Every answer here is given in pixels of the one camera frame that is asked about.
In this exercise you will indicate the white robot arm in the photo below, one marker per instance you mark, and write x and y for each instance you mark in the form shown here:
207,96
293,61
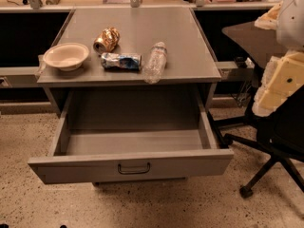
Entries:
289,33

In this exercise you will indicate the clear plastic water bottle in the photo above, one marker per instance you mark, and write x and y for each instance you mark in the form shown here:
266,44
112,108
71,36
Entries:
154,67

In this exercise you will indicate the open grey top drawer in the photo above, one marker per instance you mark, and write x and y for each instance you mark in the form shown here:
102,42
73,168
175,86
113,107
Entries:
100,128

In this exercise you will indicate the black drawer handle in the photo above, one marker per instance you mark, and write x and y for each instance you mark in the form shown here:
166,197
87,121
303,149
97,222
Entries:
133,170

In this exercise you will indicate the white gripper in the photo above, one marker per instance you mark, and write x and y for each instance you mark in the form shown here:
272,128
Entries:
292,24

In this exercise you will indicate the white paper bowl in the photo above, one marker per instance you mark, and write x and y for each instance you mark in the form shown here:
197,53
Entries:
66,57

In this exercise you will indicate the black office chair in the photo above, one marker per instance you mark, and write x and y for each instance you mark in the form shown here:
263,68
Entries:
280,134

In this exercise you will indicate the grey drawer cabinet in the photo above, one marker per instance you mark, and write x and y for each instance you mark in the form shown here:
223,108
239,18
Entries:
188,58

